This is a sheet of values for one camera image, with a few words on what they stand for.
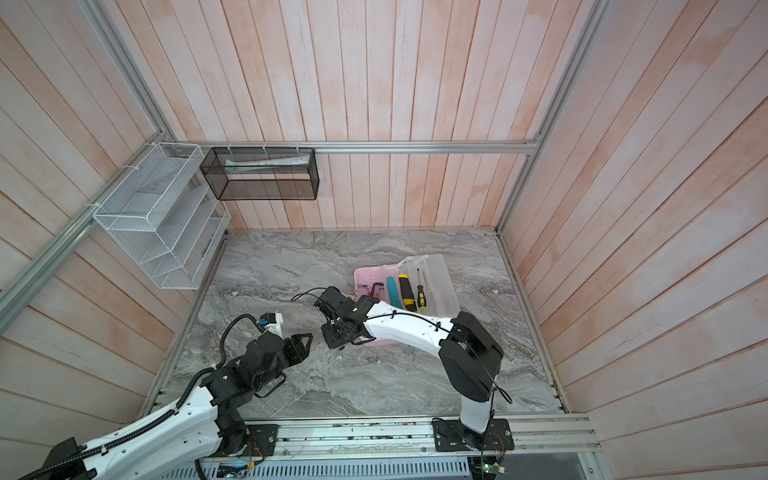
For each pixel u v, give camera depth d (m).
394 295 0.93
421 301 0.84
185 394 0.53
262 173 1.05
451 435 0.74
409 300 0.89
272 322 0.73
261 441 0.73
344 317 0.61
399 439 0.76
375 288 1.02
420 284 0.90
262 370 0.61
